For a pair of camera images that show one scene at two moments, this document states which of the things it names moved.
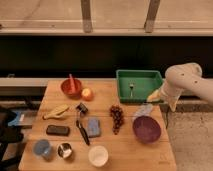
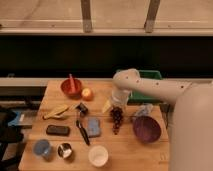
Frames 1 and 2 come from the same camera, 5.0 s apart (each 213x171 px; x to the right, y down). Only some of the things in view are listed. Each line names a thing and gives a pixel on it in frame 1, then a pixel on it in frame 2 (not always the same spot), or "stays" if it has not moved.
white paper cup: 98,156 stays
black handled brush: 82,109 stays
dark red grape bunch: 118,117 stays
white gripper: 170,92 → 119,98
